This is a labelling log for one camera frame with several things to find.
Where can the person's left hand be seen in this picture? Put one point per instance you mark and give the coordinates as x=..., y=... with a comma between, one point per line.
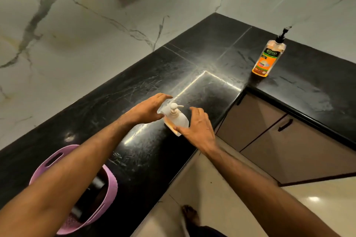
x=143, y=110

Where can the person's right hand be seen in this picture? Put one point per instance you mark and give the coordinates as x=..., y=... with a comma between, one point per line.
x=201, y=136

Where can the person's right thumb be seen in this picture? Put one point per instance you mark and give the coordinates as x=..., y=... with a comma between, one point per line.
x=182, y=130

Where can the person's left thumb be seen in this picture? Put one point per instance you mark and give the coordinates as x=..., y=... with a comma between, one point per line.
x=157, y=116

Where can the clear white pump bottle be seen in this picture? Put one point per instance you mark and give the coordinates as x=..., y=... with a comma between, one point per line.
x=176, y=118

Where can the person's left forearm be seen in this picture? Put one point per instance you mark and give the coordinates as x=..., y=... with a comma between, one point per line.
x=64, y=178

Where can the person's right forearm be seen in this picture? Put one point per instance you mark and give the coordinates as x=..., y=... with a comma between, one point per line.
x=264, y=198

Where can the small beige cabinet door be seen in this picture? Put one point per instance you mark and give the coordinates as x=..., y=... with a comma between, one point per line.
x=247, y=123

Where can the person's bare foot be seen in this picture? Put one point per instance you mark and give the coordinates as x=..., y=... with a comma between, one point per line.
x=191, y=215

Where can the pink plastic basket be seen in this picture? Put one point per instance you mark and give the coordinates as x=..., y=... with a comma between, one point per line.
x=107, y=189

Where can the black glossy container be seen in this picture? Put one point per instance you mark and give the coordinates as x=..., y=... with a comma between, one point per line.
x=93, y=195

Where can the person's dark trousers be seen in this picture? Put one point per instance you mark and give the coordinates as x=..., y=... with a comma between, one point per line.
x=208, y=231

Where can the orange black-pump soap bottle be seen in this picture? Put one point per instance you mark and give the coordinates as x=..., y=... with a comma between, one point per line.
x=268, y=57

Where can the large beige cabinet door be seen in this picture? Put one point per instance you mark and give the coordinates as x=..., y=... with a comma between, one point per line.
x=303, y=156

